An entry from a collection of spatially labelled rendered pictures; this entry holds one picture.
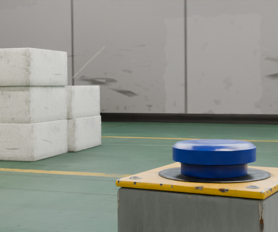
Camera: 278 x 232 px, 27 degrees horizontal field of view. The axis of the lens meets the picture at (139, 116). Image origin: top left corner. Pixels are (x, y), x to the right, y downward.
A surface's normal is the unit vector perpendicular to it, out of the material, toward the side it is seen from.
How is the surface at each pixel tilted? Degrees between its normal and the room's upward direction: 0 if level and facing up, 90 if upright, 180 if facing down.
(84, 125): 90
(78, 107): 90
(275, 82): 90
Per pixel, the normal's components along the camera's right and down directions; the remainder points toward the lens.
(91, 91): 0.95, 0.01
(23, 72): -0.34, 0.05
